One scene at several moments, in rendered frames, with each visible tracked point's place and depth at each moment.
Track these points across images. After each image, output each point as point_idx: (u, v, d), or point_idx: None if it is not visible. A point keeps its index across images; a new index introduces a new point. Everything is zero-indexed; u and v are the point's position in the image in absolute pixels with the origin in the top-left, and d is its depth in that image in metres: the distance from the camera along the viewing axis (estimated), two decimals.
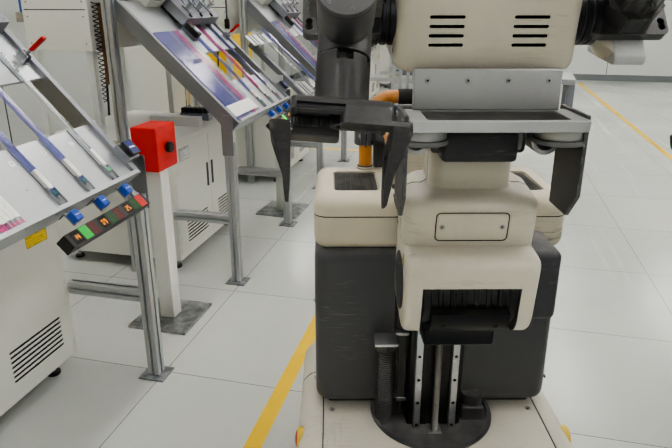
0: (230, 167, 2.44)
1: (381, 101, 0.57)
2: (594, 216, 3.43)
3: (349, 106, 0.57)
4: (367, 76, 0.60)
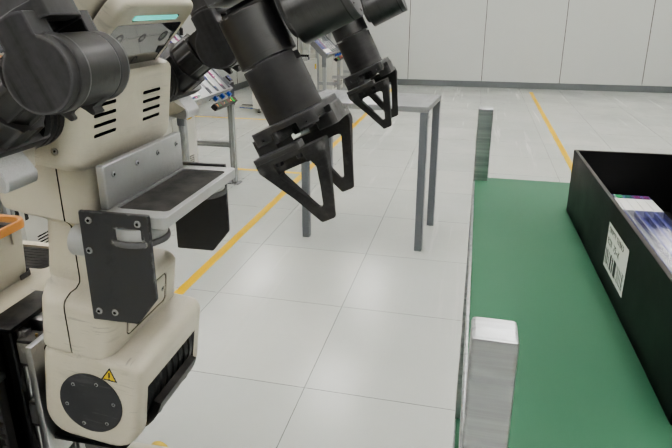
0: (3, 212, 2.24)
1: (333, 94, 0.59)
2: (460, 250, 3.22)
3: (331, 105, 0.56)
4: None
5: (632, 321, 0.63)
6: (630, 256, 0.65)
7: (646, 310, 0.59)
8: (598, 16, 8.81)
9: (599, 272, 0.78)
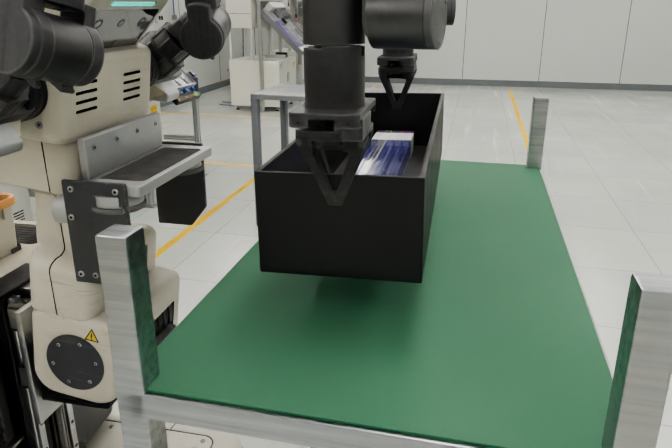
0: None
1: (374, 99, 0.58)
2: None
3: (363, 121, 0.52)
4: None
5: None
6: (301, 156, 0.77)
7: None
8: (576, 15, 8.92)
9: None
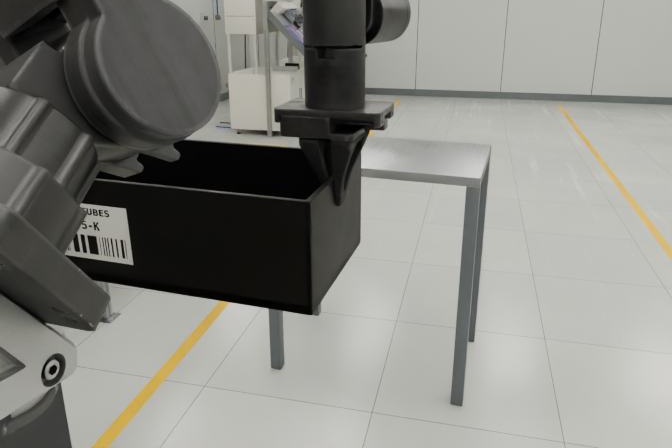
0: None
1: None
2: (526, 404, 1.96)
3: None
4: None
5: (178, 272, 0.57)
6: (132, 213, 0.56)
7: (207, 246, 0.55)
8: (639, 17, 7.55)
9: None
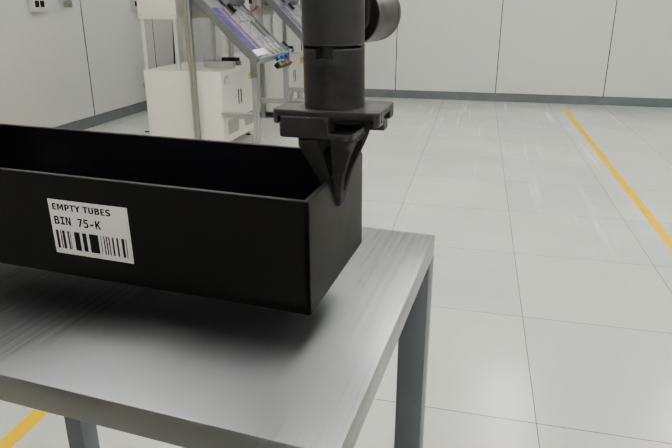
0: None
1: None
2: None
3: None
4: None
5: (178, 271, 0.57)
6: (132, 212, 0.56)
7: (207, 246, 0.55)
8: (661, 3, 6.27)
9: (50, 265, 0.62)
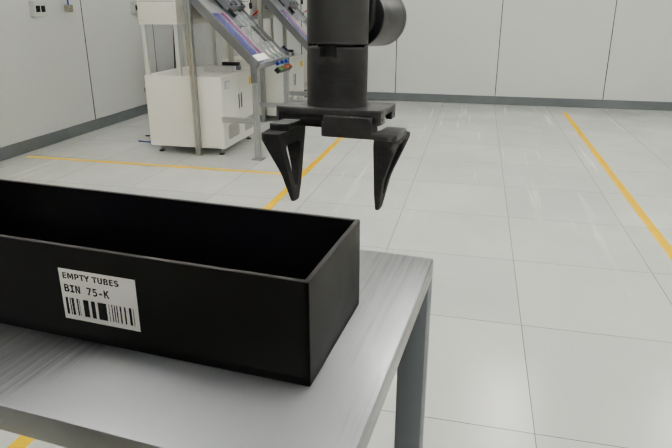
0: None
1: None
2: None
3: None
4: None
5: (183, 340, 0.59)
6: (140, 284, 0.59)
7: (211, 318, 0.57)
8: (660, 7, 6.29)
9: (59, 329, 0.64)
